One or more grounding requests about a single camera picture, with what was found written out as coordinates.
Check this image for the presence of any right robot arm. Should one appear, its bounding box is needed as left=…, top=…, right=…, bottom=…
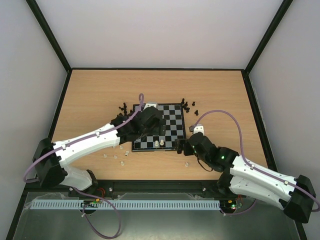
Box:
left=175, top=132, right=316, bottom=224

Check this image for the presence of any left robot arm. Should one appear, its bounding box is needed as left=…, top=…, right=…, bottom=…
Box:
left=32, top=105, right=166, bottom=191

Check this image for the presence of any black and silver chessboard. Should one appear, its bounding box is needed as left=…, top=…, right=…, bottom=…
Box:
left=131, top=103, right=186, bottom=152

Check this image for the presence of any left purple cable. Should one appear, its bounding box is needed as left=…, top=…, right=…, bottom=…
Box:
left=22, top=93, right=123, bottom=238

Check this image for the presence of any purple cable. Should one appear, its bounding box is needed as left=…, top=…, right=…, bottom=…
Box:
left=22, top=93, right=123, bottom=238
left=192, top=109, right=320, bottom=216

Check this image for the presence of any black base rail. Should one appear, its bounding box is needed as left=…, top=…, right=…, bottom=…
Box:
left=97, top=180, right=219, bottom=193

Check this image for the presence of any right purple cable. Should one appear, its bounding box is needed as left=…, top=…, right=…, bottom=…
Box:
left=192, top=109, right=320, bottom=216

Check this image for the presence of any white slotted cable duct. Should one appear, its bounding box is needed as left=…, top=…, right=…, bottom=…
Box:
left=30, top=199, right=221, bottom=211

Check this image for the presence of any black enclosure frame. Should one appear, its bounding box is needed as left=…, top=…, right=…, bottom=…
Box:
left=6, top=0, right=292, bottom=240

